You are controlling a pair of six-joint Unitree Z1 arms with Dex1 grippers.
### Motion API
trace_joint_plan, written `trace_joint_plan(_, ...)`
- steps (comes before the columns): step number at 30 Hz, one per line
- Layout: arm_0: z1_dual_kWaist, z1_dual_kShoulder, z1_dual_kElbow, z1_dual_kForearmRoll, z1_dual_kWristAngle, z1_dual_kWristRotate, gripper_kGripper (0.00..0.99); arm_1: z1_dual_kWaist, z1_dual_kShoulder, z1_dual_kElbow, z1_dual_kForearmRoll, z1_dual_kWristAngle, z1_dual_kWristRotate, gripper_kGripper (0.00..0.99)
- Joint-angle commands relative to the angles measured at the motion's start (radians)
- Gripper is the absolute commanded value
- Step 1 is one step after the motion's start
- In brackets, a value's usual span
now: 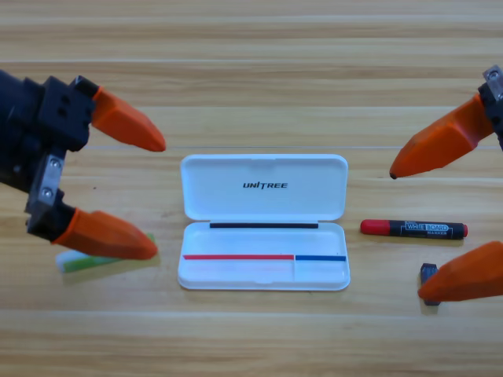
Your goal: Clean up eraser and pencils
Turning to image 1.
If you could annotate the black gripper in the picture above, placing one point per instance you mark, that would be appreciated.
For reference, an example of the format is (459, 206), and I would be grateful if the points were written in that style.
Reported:
(39, 118)
(496, 102)

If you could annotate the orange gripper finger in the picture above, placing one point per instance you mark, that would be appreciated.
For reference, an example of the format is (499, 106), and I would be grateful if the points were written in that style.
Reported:
(467, 279)
(106, 235)

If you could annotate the green and white eraser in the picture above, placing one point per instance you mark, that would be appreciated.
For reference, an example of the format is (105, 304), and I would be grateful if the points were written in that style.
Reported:
(78, 264)

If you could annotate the red black whiteboard marker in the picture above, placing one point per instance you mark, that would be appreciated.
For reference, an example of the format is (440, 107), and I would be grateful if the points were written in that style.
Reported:
(424, 228)

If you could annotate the white Unitree pencil case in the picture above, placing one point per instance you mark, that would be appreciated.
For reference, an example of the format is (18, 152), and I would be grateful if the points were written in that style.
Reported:
(263, 192)

